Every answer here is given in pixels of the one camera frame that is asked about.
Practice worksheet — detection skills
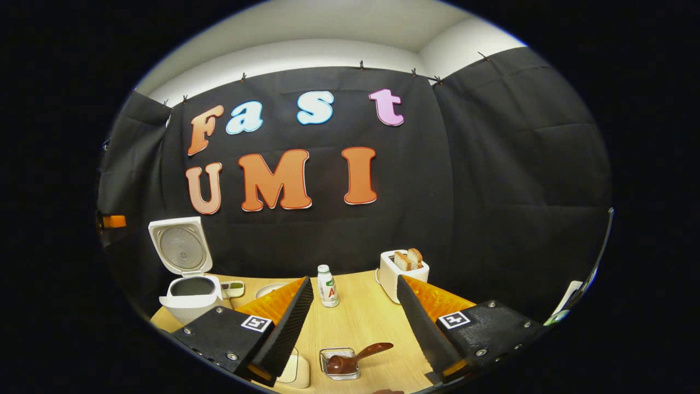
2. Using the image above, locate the cream square rice box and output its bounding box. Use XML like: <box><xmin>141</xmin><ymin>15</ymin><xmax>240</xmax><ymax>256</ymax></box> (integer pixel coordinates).
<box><xmin>276</xmin><ymin>347</ymin><xmax>311</xmax><ymax>389</ymax></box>

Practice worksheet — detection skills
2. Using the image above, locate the white round plate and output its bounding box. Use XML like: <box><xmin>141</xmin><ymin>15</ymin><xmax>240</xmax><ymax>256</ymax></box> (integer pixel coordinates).
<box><xmin>255</xmin><ymin>282</ymin><xmax>290</xmax><ymax>300</ymax></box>

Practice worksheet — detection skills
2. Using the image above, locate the white flat object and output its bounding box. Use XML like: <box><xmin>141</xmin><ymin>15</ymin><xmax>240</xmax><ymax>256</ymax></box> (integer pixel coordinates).
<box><xmin>552</xmin><ymin>280</ymin><xmax>583</xmax><ymax>318</ymax></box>

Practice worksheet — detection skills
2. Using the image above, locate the black backdrop cloth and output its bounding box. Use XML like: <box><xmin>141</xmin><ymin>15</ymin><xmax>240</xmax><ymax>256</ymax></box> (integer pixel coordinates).
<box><xmin>98</xmin><ymin>47</ymin><xmax>613</xmax><ymax>323</ymax></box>

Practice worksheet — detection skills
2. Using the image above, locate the white toaster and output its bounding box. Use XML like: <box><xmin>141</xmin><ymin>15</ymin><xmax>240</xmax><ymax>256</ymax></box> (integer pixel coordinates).
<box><xmin>376</xmin><ymin>250</ymin><xmax>430</xmax><ymax>304</ymax></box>

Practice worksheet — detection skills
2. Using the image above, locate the white rice cooker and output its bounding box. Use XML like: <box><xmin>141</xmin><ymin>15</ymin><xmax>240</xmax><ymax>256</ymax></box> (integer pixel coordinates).
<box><xmin>148</xmin><ymin>216</ymin><xmax>225</xmax><ymax>325</ymax></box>

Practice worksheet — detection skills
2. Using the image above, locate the white drink bottle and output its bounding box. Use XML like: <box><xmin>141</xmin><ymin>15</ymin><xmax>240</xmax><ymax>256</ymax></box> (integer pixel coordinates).
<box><xmin>317</xmin><ymin>264</ymin><xmax>340</xmax><ymax>308</ymax></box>

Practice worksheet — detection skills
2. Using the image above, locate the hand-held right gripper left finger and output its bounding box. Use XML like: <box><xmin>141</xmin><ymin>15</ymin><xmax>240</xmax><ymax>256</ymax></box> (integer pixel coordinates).
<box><xmin>171</xmin><ymin>275</ymin><xmax>315</xmax><ymax>387</ymax></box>

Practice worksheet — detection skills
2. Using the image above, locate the brown wooden spoon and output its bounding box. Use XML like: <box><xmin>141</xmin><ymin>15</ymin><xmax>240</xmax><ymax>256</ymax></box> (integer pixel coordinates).
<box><xmin>326</xmin><ymin>343</ymin><xmax>394</xmax><ymax>375</ymax></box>

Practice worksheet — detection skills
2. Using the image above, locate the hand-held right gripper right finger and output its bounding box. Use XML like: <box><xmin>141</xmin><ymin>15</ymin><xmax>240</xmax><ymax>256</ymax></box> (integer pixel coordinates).
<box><xmin>396</xmin><ymin>274</ymin><xmax>547</xmax><ymax>386</ymax></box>

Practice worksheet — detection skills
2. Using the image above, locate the wire chopstick holder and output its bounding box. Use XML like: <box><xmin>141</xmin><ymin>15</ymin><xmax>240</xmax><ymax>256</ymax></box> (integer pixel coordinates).
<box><xmin>319</xmin><ymin>347</ymin><xmax>361</xmax><ymax>381</ymax></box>

